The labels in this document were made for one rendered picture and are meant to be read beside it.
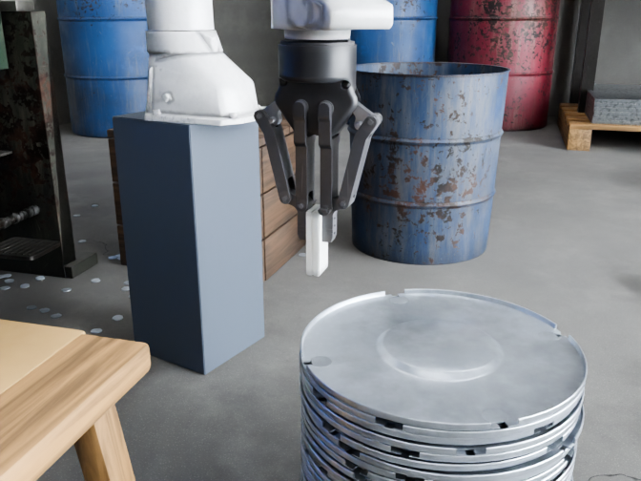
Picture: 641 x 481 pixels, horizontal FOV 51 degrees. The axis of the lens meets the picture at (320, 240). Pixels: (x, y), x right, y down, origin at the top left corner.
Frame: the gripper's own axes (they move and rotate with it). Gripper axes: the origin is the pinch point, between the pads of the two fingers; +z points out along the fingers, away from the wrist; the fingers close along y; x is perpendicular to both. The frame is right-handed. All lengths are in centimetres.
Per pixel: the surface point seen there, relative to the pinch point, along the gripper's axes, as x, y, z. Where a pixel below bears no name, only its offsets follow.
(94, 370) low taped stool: 21.0, 13.1, 6.4
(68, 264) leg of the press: -64, 86, 37
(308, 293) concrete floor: -72, 26, 40
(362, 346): 1.9, -5.7, 10.6
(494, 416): 10.7, -19.9, 10.5
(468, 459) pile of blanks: 13.2, -18.2, 13.6
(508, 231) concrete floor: -134, -15, 40
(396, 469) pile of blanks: 14.3, -12.1, 15.3
